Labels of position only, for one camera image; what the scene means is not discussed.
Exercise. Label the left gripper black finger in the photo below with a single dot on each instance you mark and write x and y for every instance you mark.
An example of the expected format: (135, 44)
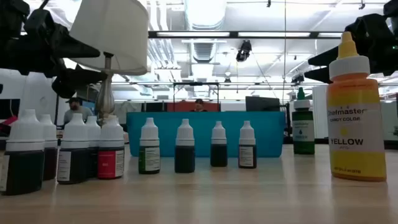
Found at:
(88, 75)
(74, 49)

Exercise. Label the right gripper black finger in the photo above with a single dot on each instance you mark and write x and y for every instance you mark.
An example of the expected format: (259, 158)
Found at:
(326, 57)
(320, 75)

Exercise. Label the small dropper bottle red label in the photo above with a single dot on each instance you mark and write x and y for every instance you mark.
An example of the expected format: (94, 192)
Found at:
(110, 165)

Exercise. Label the small dropper bottle green label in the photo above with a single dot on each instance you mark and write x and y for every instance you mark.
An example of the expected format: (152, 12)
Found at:
(149, 158)

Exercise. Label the person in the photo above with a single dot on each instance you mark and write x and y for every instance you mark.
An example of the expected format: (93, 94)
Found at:
(199, 105)
(77, 112)

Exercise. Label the white shade silver table lamp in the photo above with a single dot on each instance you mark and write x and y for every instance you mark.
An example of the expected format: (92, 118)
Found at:
(109, 31)

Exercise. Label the green Chefmaster colouring bottle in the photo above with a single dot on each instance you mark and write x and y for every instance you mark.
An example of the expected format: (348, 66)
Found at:
(303, 118)

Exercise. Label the black monitor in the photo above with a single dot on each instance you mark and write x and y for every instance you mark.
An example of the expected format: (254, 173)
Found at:
(9, 109)
(262, 104)

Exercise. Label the yellow Chefmaster colouring bottle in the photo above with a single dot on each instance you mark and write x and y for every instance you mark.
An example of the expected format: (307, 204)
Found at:
(354, 161)

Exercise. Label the pink object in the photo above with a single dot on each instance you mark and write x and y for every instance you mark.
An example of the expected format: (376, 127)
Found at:
(7, 124)

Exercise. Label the black overhead beam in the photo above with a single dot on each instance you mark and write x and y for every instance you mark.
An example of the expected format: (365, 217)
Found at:
(233, 35)

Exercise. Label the red partition panel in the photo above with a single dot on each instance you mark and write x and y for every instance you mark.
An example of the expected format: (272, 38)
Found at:
(180, 106)

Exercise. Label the teal plastic bin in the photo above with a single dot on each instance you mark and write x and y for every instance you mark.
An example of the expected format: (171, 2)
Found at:
(202, 133)

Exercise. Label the black hanging camera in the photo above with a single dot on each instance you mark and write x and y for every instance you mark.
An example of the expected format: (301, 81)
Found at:
(298, 78)
(244, 51)

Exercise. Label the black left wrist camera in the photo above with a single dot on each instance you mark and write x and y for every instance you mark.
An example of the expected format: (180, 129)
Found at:
(43, 23)

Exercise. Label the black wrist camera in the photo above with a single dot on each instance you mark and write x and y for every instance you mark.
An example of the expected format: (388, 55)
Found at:
(371, 28)
(43, 23)

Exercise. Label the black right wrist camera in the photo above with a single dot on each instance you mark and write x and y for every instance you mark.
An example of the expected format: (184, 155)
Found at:
(371, 28)

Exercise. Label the black metal frame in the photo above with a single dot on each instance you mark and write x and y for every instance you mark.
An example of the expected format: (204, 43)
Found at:
(196, 83)

